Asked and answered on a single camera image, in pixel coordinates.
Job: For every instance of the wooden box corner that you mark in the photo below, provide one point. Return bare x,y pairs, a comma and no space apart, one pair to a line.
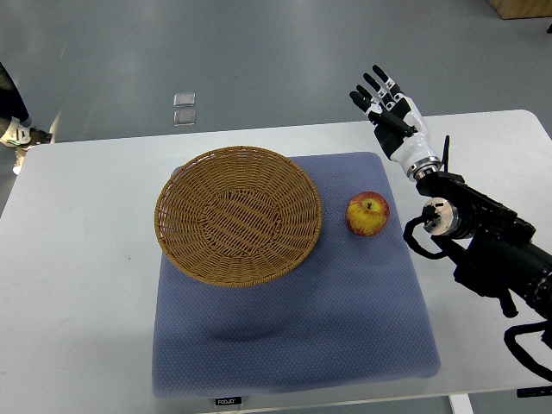
522,9

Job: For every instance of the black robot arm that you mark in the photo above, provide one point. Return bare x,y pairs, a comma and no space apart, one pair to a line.
489,243

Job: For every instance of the person's shoe and leg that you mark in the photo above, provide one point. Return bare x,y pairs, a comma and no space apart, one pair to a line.
17,130

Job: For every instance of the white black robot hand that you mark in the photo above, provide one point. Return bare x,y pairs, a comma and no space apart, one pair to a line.
399,127

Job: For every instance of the white table leg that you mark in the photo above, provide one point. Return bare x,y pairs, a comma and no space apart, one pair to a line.
460,404

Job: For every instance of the red yellow apple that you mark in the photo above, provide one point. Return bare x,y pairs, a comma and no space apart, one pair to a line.
367,213

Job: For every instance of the brown wicker basket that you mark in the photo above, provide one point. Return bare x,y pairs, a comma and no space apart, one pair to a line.
238,217

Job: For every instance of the lower clear floor plate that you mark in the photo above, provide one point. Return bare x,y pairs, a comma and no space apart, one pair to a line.
184,117

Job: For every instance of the upper clear floor plate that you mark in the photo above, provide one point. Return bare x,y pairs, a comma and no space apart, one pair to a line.
184,99

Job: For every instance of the black bracket under table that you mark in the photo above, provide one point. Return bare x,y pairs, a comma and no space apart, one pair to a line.
534,392

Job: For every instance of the blue fabric mat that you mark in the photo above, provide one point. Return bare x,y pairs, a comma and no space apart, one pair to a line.
352,312

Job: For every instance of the clear floor plate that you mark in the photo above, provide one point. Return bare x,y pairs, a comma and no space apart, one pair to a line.
184,117
184,99

